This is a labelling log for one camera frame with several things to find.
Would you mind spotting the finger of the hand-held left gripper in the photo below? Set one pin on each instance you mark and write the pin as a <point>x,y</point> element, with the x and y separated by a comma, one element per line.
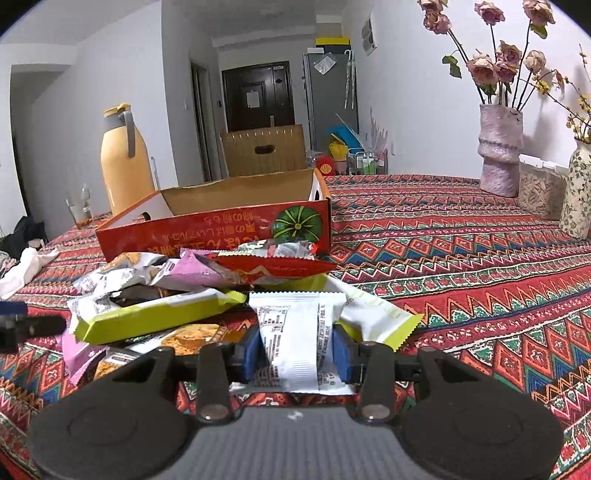
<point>13,308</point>
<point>41,326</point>

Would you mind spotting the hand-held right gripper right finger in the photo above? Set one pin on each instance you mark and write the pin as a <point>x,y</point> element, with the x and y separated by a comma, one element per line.
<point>341,357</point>

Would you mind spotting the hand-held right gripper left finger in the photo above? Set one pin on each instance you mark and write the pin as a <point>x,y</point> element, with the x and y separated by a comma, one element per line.
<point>249,355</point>

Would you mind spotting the pink snack packet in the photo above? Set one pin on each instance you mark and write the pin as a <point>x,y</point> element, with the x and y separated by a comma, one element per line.
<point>184,274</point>
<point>76,357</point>

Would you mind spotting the white lime-edged snack packet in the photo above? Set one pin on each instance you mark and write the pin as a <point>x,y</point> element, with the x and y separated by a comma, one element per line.
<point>369,309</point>

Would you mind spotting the orange biscuit-picture snack packet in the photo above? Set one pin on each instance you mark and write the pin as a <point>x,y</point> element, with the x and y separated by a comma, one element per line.
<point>194,337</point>

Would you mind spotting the dark orange snack packet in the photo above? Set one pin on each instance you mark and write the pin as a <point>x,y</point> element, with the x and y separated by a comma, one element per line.
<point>113,364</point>

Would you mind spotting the yellow-green long snack packet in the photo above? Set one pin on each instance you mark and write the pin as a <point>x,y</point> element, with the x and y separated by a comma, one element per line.
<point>138,323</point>

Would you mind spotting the beige red snack packet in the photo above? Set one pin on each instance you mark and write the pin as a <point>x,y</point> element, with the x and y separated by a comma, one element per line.
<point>268,249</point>

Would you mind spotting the white brown-picture snack packet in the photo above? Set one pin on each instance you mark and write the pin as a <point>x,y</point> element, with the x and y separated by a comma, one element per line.
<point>134,261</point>

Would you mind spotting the red cardboard box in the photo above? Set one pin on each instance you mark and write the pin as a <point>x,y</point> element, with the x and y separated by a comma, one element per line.
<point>194,230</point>

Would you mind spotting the white cloth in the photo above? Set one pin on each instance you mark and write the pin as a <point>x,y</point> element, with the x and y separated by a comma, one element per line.
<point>25,272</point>

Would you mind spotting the glass cup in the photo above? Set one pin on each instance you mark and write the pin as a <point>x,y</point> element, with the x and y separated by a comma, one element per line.
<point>81,210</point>

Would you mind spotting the patterned tablecloth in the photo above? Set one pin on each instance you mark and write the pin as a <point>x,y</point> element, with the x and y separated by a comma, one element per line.
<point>461,277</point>

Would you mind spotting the yellow thermos jug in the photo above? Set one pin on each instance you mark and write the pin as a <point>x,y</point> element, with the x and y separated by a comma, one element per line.
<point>127,170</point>

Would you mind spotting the red round tin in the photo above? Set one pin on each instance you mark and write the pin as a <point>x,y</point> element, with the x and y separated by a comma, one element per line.
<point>325,165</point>

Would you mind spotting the wooden chair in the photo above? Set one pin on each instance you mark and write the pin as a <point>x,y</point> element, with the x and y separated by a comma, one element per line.
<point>263,159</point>

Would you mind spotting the yellow plastic item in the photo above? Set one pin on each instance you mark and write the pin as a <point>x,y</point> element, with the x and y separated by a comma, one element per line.
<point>338,150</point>

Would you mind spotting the blue plastic item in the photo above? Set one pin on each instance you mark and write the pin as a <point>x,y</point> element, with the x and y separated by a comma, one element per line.
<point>348,134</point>

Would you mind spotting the pink translucent decoration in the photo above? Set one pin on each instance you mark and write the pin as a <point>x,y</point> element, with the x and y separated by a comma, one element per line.
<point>381,134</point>

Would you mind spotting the dark door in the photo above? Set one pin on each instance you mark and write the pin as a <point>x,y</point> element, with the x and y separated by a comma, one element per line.
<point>258,120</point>

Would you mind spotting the grey refrigerator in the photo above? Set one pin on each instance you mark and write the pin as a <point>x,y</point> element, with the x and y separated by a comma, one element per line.
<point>328,115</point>

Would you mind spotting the pink ceramic vase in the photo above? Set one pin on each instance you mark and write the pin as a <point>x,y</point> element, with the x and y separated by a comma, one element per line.
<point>501,157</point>

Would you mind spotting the white paper notice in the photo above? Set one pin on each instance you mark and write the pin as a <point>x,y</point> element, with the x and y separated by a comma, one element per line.
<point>252,98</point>

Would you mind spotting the clear jar of seeds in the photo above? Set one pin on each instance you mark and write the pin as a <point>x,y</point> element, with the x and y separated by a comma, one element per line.
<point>540,194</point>

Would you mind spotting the white folded umbrella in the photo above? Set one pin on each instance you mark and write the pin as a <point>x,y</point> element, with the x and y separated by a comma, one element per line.
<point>349,78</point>

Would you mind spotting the floral patterned vase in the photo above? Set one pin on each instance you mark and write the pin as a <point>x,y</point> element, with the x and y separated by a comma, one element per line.
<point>577,194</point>

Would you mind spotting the grey paper note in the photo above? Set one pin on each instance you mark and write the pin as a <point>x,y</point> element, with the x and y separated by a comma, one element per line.
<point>324,64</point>

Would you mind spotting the yellow black box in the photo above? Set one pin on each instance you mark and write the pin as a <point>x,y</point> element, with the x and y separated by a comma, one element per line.
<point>333,42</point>

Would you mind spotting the dried pink roses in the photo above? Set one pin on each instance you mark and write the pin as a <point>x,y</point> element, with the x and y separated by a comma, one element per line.
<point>485,69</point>

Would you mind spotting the yellow blossom twigs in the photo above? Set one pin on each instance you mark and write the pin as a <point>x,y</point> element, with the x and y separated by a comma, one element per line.
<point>582,115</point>

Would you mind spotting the white wall panel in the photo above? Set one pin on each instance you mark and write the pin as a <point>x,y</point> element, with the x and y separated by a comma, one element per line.
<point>368,33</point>

